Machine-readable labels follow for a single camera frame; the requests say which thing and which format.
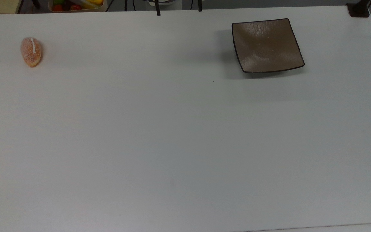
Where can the brown square ceramic plate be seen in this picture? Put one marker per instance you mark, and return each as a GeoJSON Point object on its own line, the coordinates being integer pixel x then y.
{"type": "Point", "coordinates": [267, 45]}

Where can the sugared bread roll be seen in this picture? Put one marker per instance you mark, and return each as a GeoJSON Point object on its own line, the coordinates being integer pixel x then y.
{"type": "Point", "coordinates": [31, 53]}

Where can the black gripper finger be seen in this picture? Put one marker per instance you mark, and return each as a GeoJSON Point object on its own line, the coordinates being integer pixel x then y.
{"type": "Point", "coordinates": [158, 8]}
{"type": "Point", "coordinates": [200, 5]}

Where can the beige bin of toy fruit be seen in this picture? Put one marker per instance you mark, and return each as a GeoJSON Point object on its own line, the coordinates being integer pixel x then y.
{"type": "Point", "coordinates": [76, 9]}

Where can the yellow toy banana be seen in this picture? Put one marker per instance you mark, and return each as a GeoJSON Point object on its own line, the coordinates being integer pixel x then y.
{"type": "Point", "coordinates": [95, 2]}

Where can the green toy apple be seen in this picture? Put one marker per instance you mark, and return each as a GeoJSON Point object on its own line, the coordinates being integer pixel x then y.
{"type": "Point", "coordinates": [58, 1]}

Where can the red toy tomato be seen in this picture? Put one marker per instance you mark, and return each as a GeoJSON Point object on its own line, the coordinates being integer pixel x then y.
{"type": "Point", "coordinates": [75, 7]}

